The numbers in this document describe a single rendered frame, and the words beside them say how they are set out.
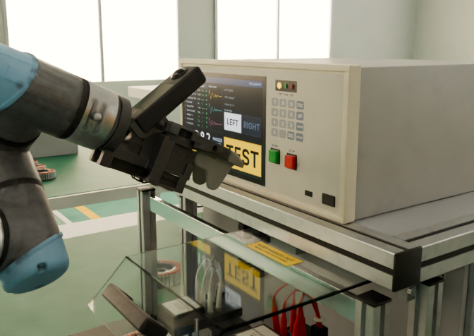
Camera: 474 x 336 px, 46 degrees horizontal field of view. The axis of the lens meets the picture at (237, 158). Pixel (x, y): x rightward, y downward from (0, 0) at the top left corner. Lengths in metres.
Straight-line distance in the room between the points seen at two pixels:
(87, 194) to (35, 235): 1.75
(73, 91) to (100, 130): 0.05
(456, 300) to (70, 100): 0.55
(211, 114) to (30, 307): 0.68
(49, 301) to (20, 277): 0.81
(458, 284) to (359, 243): 0.17
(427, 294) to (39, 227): 0.47
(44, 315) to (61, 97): 0.81
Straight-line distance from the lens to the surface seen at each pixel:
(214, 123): 0.96
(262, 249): 0.78
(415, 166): 0.83
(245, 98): 0.88
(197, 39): 6.17
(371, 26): 7.92
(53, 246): 0.63
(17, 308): 1.42
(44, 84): 0.62
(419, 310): 0.78
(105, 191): 2.40
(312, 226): 0.74
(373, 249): 0.67
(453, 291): 0.81
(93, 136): 0.65
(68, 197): 2.35
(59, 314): 1.36
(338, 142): 0.72
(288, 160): 0.80
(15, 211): 0.63
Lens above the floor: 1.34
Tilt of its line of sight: 11 degrees down
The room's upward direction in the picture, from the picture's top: straight up
